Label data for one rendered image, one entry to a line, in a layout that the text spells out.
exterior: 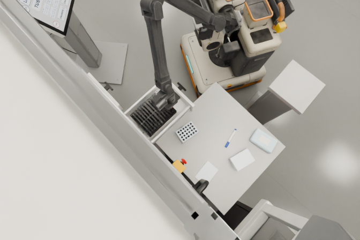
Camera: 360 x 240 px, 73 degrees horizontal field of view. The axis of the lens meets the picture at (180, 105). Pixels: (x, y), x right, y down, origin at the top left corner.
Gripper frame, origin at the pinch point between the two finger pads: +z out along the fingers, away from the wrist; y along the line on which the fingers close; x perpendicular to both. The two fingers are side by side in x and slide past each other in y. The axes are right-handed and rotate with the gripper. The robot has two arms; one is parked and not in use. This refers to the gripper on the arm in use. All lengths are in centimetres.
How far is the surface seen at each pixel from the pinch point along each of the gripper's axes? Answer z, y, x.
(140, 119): 7.4, -18.2, 8.0
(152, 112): 4.5, -10.6, 5.2
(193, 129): 19.1, 2.8, -17.4
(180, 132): 15.6, -5.1, -13.6
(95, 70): 85, -14, 103
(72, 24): 17, -7, 102
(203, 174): 19.5, -12.6, -41.9
